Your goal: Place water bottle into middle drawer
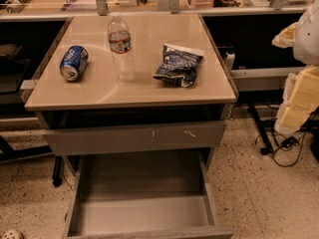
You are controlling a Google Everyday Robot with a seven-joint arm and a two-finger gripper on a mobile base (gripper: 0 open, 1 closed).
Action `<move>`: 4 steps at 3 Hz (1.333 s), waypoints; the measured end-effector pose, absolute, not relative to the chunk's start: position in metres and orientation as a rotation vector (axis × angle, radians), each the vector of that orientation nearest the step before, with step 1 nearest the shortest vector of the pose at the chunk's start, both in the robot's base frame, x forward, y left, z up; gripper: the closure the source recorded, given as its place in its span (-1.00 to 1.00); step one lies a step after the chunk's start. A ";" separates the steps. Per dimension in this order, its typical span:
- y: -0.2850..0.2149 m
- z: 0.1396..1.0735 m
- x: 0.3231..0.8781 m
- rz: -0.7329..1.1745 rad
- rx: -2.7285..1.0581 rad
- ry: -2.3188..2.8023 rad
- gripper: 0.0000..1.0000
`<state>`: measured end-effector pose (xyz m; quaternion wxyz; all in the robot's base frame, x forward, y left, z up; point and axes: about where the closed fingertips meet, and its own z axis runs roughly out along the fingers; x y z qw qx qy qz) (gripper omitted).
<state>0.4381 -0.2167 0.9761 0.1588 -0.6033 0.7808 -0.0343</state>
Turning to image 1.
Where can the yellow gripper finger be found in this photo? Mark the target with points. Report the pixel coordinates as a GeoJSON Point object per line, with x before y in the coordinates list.
{"type": "Point", "coordinates": [300, 100]}
{"type": "Point", "coordinates": [286, 38]}

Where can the clear plastic water bottle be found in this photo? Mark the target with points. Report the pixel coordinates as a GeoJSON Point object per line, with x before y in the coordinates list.
{"type": "Point", "coordinates": [120, 42]}

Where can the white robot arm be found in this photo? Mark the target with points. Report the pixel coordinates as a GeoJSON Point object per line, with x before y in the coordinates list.
{"type": "Point", "coordinates": [306, 47]}

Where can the grey top drawer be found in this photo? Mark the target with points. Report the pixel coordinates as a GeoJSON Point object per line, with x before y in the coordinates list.
{"type": "Point", "coordinates": [132, 138]}

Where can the grey drawer cabinet beige top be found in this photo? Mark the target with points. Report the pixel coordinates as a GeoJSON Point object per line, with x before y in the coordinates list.
{"type": "Point", "coordinates": [87, 109]}

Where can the open grey middle drawer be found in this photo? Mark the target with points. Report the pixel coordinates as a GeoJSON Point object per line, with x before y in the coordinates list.
{"type": "Point", "coordinates": [143, 195]}

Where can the black desk leg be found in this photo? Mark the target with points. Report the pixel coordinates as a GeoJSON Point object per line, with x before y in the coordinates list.
{"type": "Point", "coordinates": [260, 126]}

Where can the blue crumpled chip bag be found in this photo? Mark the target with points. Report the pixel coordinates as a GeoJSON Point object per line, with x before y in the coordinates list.
{"type": "Point", "coordinates": [179, 65]}

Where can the blue Pepsi soda can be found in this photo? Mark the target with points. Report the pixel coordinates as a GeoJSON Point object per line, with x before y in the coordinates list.
{"type": "Point", "coordinates": [74, 62]}

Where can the black coiled spring tool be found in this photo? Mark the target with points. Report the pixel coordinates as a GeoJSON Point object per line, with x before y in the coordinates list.
{"type": "Point", "coordinates": [15, 6]}

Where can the black power adapter with cables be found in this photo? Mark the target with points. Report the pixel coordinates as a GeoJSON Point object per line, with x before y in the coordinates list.
{"type": "Point", "coordinates": [283, 150]}

